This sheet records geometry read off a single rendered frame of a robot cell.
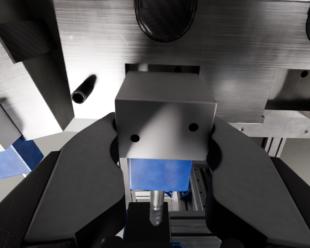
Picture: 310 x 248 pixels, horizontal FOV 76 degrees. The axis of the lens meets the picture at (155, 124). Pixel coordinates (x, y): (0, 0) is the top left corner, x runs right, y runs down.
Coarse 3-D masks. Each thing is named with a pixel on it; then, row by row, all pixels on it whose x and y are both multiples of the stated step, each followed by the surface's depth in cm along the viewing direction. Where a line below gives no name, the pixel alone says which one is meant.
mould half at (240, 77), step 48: (96, 0) 12; (240, 0) 12; (288, 0) 12; (96, 48) 13; (144, 48) 13; (192, 48) 13; (240, 48) 13; (288, 48) 13; (96, 96) 15; (240, 96) 15
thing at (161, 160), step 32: (128, 96) 10; (160, 96) 10; (192, 96) 10; (128, 128) 10; (160, 128) 10; (192, 128) 11; (128, 160) 13; (160, 160) 13; (192, 160) 13; (160, 192) 16
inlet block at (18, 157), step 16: (0, 112) 19; (0, 128) 19; (16, 128) 21; (0, 144) 18; (16, 144) 20; (32, 144) 23; (0, 160) 21; (16, 160) 21; (32, 160) 22; (0, 176) 22
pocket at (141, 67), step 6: (126, 66) 15; (132, 66) 17; (138, 66) 17; (144, 66) 17; (150, 66) 17; (156, 66) 17; (162, 66) 17; (168, 66) 17; (174, 66) 17; (180, 66) 17; (186, 66) 17; (192, 66) 17; (198, 66) 14; (126, 72) 15; (180, 72) 17; (186, 72) 17; (192, 72) 17; (198, 72) 14
